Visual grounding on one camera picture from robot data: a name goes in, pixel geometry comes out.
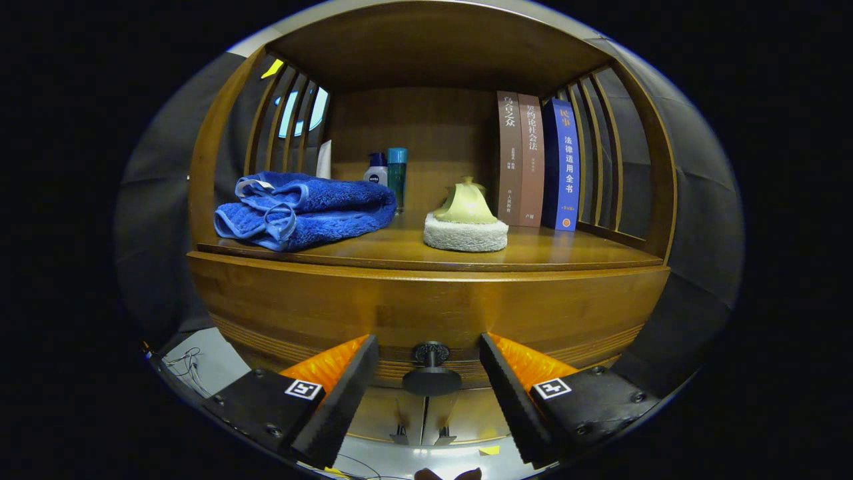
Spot blue book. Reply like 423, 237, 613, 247
543, 98, 580, 231

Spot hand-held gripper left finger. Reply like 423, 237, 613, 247
203, 333, 379, 469

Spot yellow-green brush with white sponge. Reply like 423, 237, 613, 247
423, 176, 509, 253

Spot teal bottle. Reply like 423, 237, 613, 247
387, 147, 409, 214

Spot dark brown book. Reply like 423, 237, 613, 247
496, 91, 524, 226

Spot reddish brown book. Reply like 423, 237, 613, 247
518, 93, 546, 228

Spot wooden cabinet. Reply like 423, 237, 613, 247
187, 0, 678, 446

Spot wooden drawer with black knob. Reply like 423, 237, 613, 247
189, 252, 670, 397

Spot wooden countertop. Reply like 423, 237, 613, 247
197, 213, 664, 273

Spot folded blue towel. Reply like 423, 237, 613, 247
213, 171, 398, 253

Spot white bottle with blue cap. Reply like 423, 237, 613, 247
363, 152, 389, 187

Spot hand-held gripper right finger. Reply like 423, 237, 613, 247
478, 332, 660, 467

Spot wooden cabinet door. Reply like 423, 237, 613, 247
348, 389, 425, 445
425, 388, 510, 445

